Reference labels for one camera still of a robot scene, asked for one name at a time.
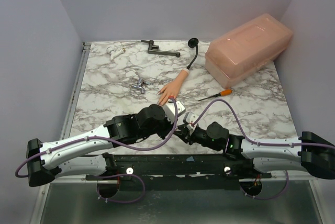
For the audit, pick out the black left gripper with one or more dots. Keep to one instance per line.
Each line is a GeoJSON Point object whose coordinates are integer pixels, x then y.
{"type": "Point", "coordinates": [169, 126]}

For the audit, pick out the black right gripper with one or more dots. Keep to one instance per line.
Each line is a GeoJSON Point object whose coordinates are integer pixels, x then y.
{"type": "Point", "coordinates": [186, 134]}

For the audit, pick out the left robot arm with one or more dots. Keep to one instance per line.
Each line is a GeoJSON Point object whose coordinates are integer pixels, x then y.
{"type": "Point", "coordinates": [47, 160]}

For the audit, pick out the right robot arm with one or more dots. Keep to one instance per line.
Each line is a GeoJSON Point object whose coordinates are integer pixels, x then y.
{"type": "Point", "coordinates": [308, 153]}

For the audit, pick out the mannequin practice hand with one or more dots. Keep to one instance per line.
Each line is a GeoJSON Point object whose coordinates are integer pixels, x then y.
{"type": "Point", "coordinates": [172, 88]}

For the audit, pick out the chrome faucet tap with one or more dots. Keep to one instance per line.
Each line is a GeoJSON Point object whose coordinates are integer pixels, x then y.
{"type": "Point", "coordinates": [140, 85]}

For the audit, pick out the white plastic faucet tap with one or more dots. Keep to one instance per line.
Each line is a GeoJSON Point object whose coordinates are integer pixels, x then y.
{"type": "Point", "coordinates": [113, 53]}

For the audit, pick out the pink plastic storage box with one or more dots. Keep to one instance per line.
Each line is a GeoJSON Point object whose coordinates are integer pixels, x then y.
{"type": "Point", "coordinates": [243, 51]}

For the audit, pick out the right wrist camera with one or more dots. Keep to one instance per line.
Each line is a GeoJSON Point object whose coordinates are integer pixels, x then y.
{"type": "Point", "coordinates": [189, 120]}

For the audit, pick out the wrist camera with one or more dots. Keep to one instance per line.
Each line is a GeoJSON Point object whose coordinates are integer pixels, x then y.
{"type": "Point", "coordinates": [189, 120]}
{"type": "Point", "coordinates": [174, 110]}

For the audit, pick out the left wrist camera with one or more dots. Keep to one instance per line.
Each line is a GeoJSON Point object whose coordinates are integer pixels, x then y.
{"type": "Point", "coordinates": [174, 110]}

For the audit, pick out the black mounting rail base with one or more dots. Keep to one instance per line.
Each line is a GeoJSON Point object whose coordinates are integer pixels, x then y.
{"type": "Point", "coordinates": [174, 172]}

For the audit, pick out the orange handled screwdriver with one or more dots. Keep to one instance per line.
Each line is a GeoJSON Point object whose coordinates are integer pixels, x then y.
{"type": "Point", "coordinates": [220, 94]}

